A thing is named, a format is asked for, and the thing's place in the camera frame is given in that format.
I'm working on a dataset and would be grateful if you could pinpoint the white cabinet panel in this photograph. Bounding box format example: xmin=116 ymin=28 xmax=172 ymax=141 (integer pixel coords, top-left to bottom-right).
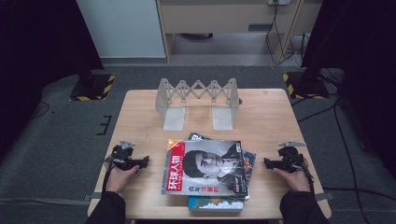
xmin=76 ymin=0 xmax=166 ymax=60

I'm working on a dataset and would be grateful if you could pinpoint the white cable bundle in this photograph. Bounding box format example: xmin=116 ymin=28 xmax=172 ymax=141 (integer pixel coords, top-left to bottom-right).
xmin=289 ymin=33 xmax=310 ymax=69

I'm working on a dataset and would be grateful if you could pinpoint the person's left hand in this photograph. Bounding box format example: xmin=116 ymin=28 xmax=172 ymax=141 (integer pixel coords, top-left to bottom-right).
xmin=104 ymin=161 xmax=141 ymax=195

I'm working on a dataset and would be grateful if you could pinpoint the long black floor cable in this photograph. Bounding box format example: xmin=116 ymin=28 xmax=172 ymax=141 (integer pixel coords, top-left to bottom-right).
xmin=332 ymin=99 xmax=364 ymax=224

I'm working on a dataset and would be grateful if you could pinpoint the left hand-held gripper black cable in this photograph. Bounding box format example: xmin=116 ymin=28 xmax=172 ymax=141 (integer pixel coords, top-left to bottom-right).
xmin=101 ymin=158 xmax=114 ymax=194

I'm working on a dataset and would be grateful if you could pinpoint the short black floor cable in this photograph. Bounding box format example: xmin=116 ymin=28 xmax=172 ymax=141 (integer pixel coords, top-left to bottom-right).
xmin=295 ymin=99 xmax=342 ymax=123

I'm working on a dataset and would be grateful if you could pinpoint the black curtain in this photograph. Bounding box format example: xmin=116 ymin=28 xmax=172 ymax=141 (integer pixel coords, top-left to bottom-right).
xmin=300 ymin=0 xmax=396 ymax=171
xmin=0 ymin=0 xmax=106 ymax=164

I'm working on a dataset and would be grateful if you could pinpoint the grey metal extendable book rack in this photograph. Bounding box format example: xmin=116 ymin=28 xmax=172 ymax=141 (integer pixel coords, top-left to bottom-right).
xmin=154 ymin=77 xmax=241 ymax=132

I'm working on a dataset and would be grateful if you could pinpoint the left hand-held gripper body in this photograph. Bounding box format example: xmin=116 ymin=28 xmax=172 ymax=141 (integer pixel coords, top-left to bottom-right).
xmin=105 ymin=140 xmax=141 ymax=172

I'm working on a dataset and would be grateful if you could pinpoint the long grey floor strip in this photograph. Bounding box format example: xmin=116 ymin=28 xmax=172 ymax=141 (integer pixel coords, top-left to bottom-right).
xmin=0 ymin=196 xmax=92 ymax=207

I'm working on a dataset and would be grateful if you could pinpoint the grey tape strip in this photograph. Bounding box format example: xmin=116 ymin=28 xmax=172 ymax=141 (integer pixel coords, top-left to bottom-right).
xmin=314 ymin=191 xmax=334 ymax=203
xmin=83 ymin=191 xmax=106 ymax=203

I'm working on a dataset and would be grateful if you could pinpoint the thin black floor cable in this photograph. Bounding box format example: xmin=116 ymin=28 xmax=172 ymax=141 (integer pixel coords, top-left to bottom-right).
xmin=31 ymin=101 xmax=51 ymax=119

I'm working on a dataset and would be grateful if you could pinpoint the person's right hand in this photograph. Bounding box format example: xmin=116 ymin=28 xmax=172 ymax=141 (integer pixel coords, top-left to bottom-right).
xmin=274 ymin=157 xmax=312 ymax=193

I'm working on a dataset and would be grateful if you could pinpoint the striped black stand base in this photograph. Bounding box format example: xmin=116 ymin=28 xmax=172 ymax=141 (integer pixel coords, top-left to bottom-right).
xmin=68 ymin=73 xmax=117 ymax=102
xmin=282 ymin=71 xmax=331 ymax=101

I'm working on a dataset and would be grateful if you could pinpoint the portrait cover magazine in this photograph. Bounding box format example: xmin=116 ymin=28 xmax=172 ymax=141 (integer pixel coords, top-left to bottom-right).
xmin=161 ymin=138 xmax=250 ymax=199

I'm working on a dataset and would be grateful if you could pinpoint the thick blue book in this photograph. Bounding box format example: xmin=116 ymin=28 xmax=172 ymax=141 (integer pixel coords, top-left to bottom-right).
xmin=187 ymin=195 xmax=245 ymax=214

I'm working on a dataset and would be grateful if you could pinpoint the black hanging cable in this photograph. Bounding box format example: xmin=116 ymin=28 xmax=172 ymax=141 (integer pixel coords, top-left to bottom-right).
xmin=265 ymin=4 xmax=295 ymax=66

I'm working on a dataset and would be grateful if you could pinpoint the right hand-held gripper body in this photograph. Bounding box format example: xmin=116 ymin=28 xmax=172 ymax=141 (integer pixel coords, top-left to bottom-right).
xmin=276 ymin=141 xmax=307 ymax=174

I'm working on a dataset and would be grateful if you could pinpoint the light wooden desk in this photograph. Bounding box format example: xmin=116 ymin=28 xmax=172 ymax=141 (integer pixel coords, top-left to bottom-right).
xmin=155 ymin=0 xmax=323 ymax=65

